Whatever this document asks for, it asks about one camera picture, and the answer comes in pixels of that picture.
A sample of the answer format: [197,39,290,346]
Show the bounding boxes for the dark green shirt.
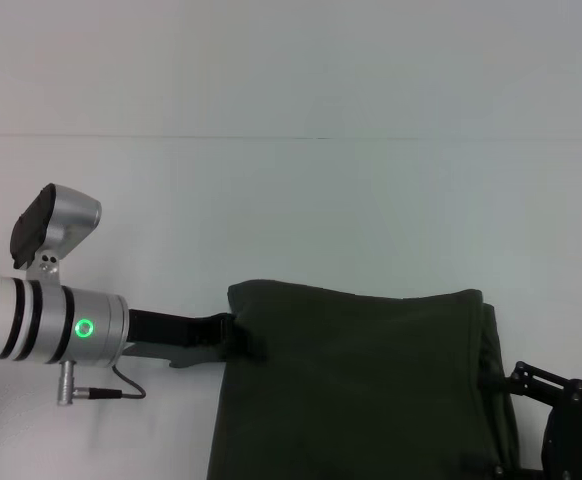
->
[205,278,523,480]

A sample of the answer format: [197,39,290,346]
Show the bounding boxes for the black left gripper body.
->
[120,306,233,372]

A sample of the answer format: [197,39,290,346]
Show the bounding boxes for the silver vented camera box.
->
[9,182,104,290]

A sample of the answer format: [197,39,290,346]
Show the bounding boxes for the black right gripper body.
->
[540,378,582,480]

